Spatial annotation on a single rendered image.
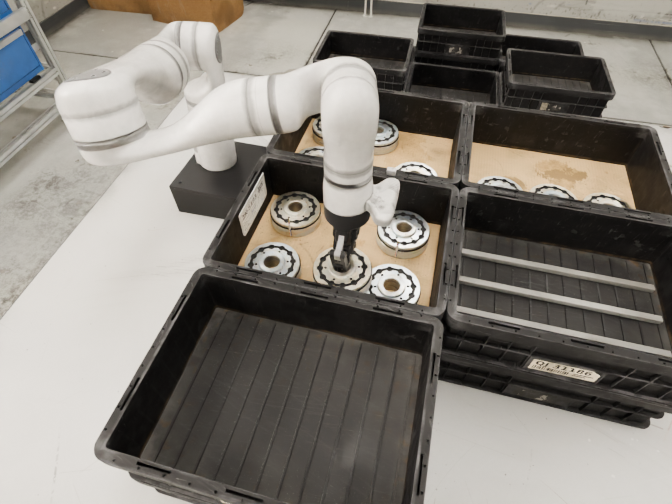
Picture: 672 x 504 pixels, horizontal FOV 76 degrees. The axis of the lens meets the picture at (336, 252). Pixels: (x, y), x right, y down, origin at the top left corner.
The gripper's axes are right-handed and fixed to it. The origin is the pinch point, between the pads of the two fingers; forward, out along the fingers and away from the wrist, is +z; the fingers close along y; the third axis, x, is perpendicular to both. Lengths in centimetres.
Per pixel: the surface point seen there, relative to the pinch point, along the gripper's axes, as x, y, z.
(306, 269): -7.6, 0.8, 5.3
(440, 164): 13.6, -36.8, 5.2
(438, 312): 16.7, 10.3, -4.3
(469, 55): 19, -164, 38
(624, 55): 130, -297, 87
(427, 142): 9.6, -44.4, 5.1
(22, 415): -51, 36, 18
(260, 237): -19.1, -4.5, 5.1
